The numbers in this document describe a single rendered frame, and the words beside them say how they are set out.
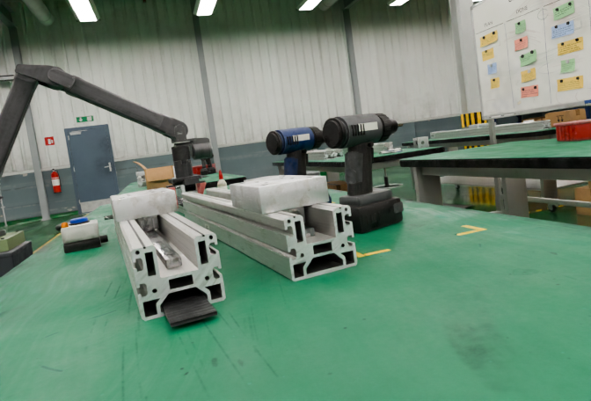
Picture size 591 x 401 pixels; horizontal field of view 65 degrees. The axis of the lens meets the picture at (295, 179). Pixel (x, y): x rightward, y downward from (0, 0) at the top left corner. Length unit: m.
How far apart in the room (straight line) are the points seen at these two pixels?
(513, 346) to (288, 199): 0.38
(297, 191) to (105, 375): 0.36
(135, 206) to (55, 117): 11.68
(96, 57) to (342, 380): 12.37
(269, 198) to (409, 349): 0.34
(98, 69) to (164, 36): 1.79
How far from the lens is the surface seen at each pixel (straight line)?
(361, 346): 0.42
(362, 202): 0.86
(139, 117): 1.54
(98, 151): 12.32
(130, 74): 12.49
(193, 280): 0.58
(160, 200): 0.88
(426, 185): 2.91
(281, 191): 0.67
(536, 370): 0.38
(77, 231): 1.20
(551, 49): 3.90
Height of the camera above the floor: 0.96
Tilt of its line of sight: 4 degrees down
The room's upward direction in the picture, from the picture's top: 8 degrees counter-clockwise
